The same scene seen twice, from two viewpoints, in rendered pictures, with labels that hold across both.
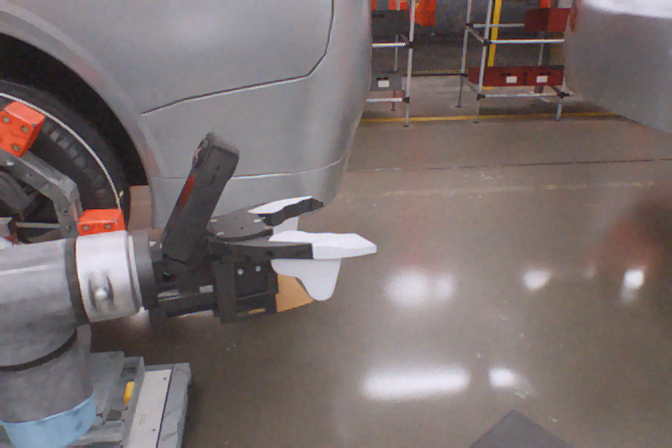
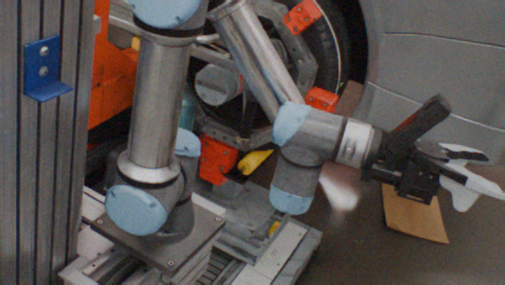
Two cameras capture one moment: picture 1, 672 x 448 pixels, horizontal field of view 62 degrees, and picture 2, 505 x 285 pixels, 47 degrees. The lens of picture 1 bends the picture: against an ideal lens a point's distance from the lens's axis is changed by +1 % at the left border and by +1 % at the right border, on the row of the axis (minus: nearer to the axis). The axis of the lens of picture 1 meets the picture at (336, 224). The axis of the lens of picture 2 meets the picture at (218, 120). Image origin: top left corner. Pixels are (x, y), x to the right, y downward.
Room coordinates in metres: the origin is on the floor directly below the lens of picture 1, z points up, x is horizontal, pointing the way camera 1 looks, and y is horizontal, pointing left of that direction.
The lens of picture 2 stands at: (-0.41, -0.04, 1.66)
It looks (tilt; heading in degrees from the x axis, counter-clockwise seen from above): 29 degrees down; 31
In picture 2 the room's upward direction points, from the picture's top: 11 degrees clockwise
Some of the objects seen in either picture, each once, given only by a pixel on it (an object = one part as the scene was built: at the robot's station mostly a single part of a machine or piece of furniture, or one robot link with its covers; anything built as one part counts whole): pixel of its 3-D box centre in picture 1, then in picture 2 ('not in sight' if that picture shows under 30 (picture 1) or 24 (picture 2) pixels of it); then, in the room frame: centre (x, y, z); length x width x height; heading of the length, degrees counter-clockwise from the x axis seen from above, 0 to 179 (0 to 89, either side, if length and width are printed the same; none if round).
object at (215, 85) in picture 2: not in sight; (225, 78); (1.11, 0.89, 0.85); 0.21 x 0.14 x 0.14; 8
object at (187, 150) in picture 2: not in sight; (169, 160); (0.42, 0.56, 0.98); 0.13 x 0.12 x 0.14; 20
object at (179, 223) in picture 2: not in sight; (163, 203); (0.42, 0.56, 0.87); 0.15 x 0.15 x 0.10
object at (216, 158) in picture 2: not in sight; (223, 154); (1.22, 0.90, 0.48); 0.16 x 0.12 x 0.17; 8
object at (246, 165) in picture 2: not in sight; (258, 154); (1.30, 0.79, 0.51); 0.29 x 0.06 x 0.06; 8
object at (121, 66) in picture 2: not in sight; (129, 57); (1.21, 1.41, 0.69); 0.52 x 0.17 x 0.35; 8
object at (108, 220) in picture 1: (102, 227); (319, 103); (1.23, 0.58, 0.85); 0.09 x 0.08 x 0.07; 98
